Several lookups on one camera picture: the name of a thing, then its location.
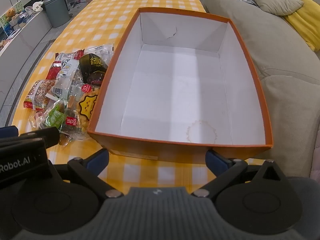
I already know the yellow cushion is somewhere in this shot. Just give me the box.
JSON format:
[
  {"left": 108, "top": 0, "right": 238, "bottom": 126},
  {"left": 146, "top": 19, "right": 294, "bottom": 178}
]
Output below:
[{"left": 283, "top": 0, "right": 320, "bottom": 52}]

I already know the small clear snack packet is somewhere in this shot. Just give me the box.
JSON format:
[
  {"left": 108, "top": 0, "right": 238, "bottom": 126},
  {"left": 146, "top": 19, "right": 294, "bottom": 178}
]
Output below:
[{"left": 28, "top": 112, "right": 48, "bottom": 131}]

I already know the beige sofa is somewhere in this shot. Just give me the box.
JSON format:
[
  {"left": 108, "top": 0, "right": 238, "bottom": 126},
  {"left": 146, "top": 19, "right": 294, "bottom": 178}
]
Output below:
[{"left": 202, "top": 0, "right": 320, "bottom": 180}]

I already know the yellow waffle snack packet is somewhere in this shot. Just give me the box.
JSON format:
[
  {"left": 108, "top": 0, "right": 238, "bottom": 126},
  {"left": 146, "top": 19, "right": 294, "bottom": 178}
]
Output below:
[{"left": 74, "top": 83, "right": 101, "bottom": 128}]

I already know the green snack packet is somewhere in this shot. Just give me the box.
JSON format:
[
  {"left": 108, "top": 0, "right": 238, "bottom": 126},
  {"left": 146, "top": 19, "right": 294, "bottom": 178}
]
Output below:
[{"left": 43, "top": 104, "right": 67, "bottom": 131}]

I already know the yellow checked tablecloth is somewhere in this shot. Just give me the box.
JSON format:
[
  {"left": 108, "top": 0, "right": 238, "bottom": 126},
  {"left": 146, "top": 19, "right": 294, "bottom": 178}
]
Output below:
[{"left": 11, "top": 0, "right": 265, "bottom": 188}]

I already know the dark snack packet red label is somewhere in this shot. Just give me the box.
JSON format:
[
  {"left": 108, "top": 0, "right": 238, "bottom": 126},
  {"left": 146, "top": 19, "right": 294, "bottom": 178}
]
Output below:
[{"left": 59, "top": 114, "right": 88, "bottom": 137}]

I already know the black snack packet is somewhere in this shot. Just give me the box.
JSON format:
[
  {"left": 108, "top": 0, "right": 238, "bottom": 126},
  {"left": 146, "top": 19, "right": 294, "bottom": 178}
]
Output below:
[{"left": 79, "top": 53, "right": 109, "bottom": 86}]

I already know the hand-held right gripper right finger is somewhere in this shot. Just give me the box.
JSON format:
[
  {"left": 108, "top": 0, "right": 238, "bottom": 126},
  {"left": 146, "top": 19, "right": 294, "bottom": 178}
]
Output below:
[{"left": 192, "top": 149, "right": 288, "bottom": 200}]

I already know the clear plastic snack packet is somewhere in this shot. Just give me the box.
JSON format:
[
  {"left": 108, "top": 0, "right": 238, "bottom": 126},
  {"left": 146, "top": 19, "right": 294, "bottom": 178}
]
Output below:
[{"left": 84, "top": 43, "right": 115, "bottom": 64}]

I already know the orange cardboard box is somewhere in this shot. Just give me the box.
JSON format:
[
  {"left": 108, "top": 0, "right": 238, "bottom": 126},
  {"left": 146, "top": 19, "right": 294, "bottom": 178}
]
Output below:
[{"left": 86, "top": 7, "right": 274, "bottom": 164}]

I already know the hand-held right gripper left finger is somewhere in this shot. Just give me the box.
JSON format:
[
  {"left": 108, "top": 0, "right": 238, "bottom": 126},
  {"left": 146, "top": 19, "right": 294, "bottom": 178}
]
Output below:
[{"left": 67, "top": 149, "right": 124, "bottom": 199}]

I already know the grey trash bin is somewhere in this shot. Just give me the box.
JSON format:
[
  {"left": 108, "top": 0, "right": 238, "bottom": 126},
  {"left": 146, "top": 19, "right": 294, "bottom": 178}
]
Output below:
[{"left": 43, "top": 0, "right": 71, "bottom": 28}]

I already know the red white snack packet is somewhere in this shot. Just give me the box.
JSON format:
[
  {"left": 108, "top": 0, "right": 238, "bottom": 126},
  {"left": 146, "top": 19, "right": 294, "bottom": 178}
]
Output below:
[{"left": 46, "top": 51, "right": 85, "bottom": 81}]

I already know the red brown snack packet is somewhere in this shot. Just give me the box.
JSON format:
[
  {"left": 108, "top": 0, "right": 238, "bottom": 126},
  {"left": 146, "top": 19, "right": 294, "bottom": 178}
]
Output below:
[{"left": 23, "top": 79, "right": 57, "bottom": 111}]

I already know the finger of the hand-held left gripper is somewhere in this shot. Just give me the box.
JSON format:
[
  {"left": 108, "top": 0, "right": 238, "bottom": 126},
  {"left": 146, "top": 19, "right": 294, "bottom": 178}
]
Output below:
[
  {"left": 0, "top": 127, "right": 60, "bottom": 148},
  {"left": 0, "top": 126, "right": 19, "bottom": 139}
]

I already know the white low cabinet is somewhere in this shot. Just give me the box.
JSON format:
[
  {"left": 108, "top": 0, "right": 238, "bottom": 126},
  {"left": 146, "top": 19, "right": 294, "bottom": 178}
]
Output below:
[{"left": 0, "top": 10, "right": 55, "bottom": 63}]

